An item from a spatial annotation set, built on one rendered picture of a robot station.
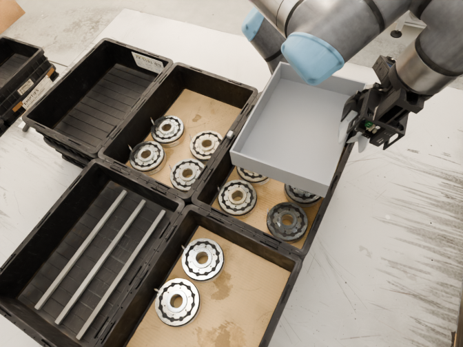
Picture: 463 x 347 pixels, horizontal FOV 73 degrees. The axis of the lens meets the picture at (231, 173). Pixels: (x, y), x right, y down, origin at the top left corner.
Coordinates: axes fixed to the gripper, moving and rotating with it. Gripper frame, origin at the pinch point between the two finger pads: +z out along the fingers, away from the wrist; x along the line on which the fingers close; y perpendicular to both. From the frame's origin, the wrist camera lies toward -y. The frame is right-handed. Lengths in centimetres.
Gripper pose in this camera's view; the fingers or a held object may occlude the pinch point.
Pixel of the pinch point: (347, 134)
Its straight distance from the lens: 68.1
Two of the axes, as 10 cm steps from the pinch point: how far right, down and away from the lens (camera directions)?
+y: -3.7, 8.3, -4.2
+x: 9.1, 4.1, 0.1
